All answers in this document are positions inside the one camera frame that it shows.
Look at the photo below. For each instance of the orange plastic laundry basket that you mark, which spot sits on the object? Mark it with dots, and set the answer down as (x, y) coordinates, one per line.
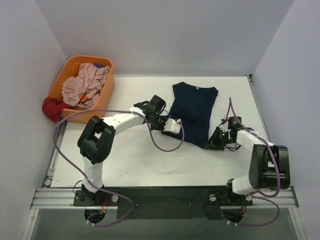
(71, 69)

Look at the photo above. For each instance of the pink t shirt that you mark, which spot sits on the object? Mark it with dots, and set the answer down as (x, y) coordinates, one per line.
(83, 91)

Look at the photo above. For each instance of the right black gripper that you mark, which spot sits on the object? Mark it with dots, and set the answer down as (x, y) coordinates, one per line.
(219, 138)

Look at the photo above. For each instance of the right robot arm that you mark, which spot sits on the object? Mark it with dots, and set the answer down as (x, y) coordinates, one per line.
(269, 164)

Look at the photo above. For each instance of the navy blue t shirt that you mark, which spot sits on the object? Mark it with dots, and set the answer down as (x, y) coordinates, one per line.
(193, 105)

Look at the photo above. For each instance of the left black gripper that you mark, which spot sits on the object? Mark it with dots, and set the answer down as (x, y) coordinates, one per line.
(162, 125)

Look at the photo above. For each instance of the red t shirt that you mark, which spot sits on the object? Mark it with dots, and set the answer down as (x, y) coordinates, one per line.
(53, 108)

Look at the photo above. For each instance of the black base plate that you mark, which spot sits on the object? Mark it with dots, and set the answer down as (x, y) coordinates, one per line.
(167, 203)

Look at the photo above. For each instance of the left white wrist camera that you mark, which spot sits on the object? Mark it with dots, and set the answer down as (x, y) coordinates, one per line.
(172, 126)

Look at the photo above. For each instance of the aluminium frame rail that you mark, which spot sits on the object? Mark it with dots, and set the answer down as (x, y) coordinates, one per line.
(63, 198)

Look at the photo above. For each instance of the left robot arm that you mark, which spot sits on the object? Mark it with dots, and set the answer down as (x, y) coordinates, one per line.
(96, 141)

